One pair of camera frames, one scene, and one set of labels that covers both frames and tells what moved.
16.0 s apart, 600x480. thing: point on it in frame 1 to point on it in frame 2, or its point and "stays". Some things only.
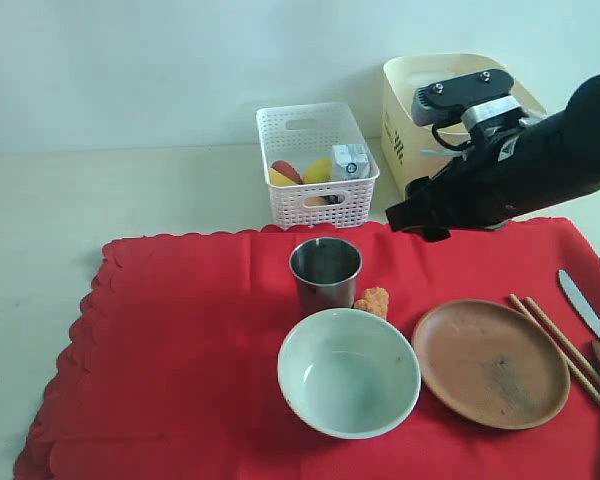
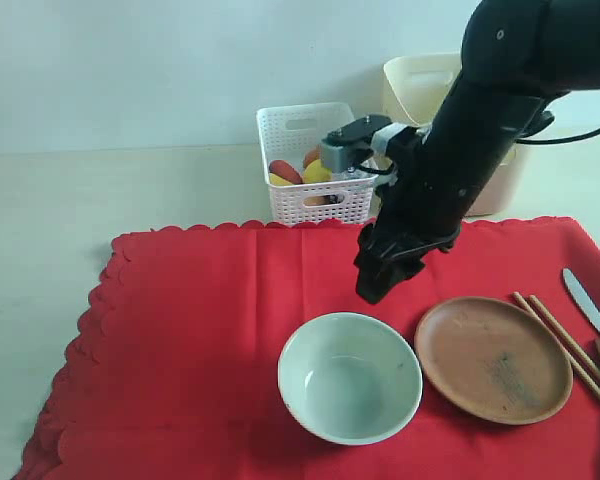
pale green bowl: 351,372 stays
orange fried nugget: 376,300 to 311,156
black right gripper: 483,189 to 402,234
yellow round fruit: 319,171 stays
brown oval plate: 492,362 stays
